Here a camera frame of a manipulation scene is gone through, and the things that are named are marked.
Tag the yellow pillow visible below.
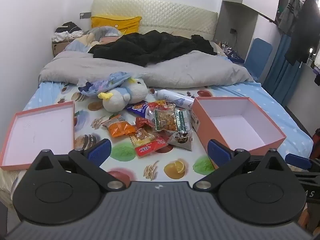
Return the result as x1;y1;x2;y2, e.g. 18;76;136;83
90;16;142;34

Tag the small red snack packet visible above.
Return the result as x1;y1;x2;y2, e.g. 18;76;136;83
135;116;154;130

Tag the clear nut snack packet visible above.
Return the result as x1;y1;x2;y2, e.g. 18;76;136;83
152;109;193;133

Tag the blue curtain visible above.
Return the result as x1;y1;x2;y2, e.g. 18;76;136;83
264;32;308;105

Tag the cream quilted headboard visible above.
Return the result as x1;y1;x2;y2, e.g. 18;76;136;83
90;0;218;42

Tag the cartoon printed quilt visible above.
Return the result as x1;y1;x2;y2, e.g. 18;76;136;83
64;26;123;53

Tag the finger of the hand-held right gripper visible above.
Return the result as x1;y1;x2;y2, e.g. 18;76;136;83
285;153;320;180

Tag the pink box lid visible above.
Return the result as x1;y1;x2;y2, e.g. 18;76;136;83
0;101;76;171

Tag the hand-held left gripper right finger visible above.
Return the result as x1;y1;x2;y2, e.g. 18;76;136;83
192;139;292;192

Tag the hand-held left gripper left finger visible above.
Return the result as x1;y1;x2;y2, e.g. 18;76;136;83
29;139;130;192

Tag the brown cardboard box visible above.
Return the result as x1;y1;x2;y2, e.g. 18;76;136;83
52;40;70;57

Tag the white and blue plush toy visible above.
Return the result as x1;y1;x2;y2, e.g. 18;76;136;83
97;78;148;112

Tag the black hanging garment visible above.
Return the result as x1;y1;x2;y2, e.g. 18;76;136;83
284;0;319;65

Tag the group of small bottles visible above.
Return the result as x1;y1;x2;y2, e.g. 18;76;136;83
215;40;232;51

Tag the grey blanket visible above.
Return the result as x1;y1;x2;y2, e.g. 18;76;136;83
39;50;254;89

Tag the white spray bottle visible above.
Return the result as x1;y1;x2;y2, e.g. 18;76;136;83
153;89;195;110

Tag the blue snack bag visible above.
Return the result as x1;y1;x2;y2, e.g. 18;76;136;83
126;102;150;118

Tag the pink cardboard box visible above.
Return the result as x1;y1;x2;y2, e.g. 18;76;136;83
190;96;287;169

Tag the dark triangular snack packet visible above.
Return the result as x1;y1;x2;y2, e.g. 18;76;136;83
167;130;193;152

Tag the light blue plastic bag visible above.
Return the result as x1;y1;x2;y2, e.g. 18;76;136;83
77;71;140;97

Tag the pile of clothes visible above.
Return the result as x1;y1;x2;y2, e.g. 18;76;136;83
52;22;84;42

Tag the black cloth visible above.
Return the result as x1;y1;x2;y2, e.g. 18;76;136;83
88;30;218;67

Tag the clear red candy packet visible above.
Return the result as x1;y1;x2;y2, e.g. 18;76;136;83
147;100;177;112

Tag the red and white snack packet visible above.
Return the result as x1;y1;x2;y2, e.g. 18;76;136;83
134;136;168;157

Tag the blue chair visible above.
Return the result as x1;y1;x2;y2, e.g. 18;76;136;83
244;38;273;80

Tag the yellow clear snack packet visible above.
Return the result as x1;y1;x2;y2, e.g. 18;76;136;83
129;127;156;147

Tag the orange snack packet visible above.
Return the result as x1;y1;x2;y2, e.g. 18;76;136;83
102;115;137;138

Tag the fruit printed bed sheet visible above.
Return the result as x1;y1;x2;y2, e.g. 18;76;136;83
22;81;314;182

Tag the dark blue cloth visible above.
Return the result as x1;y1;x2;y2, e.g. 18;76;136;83
226;49;245;64

